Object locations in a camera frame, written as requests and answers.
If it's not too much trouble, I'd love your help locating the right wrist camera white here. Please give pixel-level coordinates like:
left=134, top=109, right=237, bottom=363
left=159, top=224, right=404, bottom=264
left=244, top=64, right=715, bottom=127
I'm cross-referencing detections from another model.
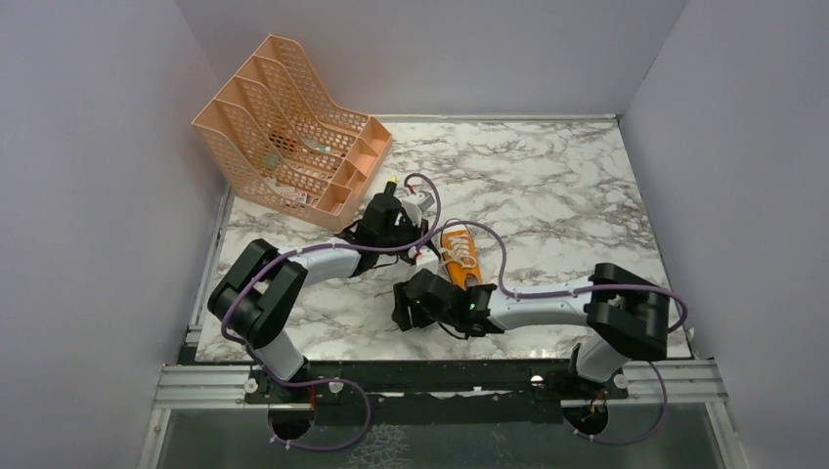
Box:
left=409, top=246, right=442, bottom=275

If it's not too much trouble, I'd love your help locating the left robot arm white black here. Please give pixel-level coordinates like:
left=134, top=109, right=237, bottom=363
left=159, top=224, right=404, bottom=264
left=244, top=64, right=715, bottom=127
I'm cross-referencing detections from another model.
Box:
left=207, top=192, right=434, bottom=402

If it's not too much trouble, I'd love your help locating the black marker yellow tip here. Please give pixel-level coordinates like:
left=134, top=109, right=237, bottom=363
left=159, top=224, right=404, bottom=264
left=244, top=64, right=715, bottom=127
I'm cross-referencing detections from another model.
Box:
left=383, top=176, right=398, bottom=196

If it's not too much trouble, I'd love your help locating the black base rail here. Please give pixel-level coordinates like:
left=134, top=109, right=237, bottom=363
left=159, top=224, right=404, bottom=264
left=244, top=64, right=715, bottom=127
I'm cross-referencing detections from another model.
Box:
left=178, top=356, right=678, bottom=429

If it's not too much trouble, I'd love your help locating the peach plastic file organizer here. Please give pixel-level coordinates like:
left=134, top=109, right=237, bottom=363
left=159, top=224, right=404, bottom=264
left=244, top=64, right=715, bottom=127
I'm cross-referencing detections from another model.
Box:
left=192, top=34, right=393, bottom=232

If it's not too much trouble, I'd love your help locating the white shoelace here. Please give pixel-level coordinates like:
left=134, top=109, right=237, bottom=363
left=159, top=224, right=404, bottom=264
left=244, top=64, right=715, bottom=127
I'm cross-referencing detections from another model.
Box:
left=375, top=225, right=481, bottom=300

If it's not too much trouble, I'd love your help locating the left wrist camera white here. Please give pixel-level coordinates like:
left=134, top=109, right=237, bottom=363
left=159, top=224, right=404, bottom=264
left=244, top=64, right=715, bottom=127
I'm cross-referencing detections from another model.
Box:
left=401, top=192, right=435, bottom=227

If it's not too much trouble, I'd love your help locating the orange canvas sneaker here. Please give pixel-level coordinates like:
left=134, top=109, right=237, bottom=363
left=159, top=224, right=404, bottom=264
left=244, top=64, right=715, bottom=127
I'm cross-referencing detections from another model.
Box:
left=439, top=223, right=484, bottom=290

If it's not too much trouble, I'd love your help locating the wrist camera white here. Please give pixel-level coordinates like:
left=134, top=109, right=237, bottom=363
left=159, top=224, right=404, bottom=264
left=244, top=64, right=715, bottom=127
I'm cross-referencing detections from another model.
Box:
left=401, top=192, right=435, bottom=227
left=409, top=246, right=442, bottom=275

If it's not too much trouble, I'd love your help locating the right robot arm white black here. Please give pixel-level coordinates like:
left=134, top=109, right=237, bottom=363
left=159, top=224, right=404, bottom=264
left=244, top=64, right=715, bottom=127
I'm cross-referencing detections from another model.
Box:
left=391, top=263, right=671, bottom=398

